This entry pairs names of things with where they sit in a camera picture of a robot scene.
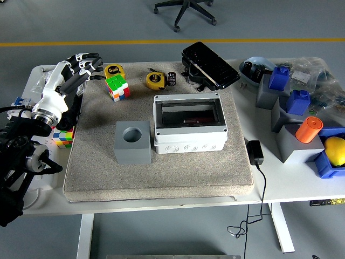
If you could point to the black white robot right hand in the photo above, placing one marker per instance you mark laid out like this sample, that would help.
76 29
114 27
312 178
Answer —
315 257

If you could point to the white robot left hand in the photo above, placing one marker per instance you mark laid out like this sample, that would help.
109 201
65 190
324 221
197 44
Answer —
51 99

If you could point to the grey junction box with lid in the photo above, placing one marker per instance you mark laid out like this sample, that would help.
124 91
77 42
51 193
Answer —
188 143

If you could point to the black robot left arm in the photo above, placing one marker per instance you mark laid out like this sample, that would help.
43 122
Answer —
16 140

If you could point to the clear plastic bag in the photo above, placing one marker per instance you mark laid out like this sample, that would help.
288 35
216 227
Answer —
36 86

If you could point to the black cloth bundle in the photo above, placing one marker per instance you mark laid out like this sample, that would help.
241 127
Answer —
72 113

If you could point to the blue white circuit breaker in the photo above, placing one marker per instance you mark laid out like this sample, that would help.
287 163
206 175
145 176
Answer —
20 102

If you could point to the colourful puzzle cube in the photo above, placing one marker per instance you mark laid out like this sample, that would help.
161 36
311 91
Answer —
63 137
116 83

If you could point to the white table leg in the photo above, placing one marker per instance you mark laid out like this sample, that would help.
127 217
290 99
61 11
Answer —
85 237
283 232

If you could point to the white power strip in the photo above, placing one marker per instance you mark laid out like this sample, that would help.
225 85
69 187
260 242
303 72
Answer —
58 151

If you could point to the black table control panel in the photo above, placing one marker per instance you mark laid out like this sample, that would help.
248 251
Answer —
318 203

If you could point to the yellow tape measure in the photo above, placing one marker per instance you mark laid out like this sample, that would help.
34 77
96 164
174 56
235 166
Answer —
155 79
113 70

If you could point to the blue plastic bin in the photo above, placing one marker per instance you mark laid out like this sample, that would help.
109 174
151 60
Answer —
324 167

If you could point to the grey holder block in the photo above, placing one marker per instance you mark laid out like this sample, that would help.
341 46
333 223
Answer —
132 153
277 118
265 98
289 145

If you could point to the yellow lemon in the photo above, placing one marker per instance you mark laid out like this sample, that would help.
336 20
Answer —
335 151

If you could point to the black power adapter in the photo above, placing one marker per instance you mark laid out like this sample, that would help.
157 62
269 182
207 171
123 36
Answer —
254 152

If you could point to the black cylinder capacitor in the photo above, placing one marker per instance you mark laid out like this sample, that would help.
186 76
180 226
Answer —
257 73
248 68
171 78

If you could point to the grey-brown mat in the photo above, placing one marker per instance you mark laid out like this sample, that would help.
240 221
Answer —
188 175

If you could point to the blue bottle-shaped block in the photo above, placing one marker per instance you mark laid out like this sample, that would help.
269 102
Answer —
279 79
297 103

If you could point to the black office chair base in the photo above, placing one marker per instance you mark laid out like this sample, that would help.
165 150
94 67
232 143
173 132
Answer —
188 8

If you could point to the clear bags of parts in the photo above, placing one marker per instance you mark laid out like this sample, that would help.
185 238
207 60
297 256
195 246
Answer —
323 86

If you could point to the small metal bolt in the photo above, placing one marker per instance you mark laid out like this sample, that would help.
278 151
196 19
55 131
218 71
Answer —
243 85

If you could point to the light blue bowl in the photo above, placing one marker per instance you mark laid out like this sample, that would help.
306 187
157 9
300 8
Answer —
258 62

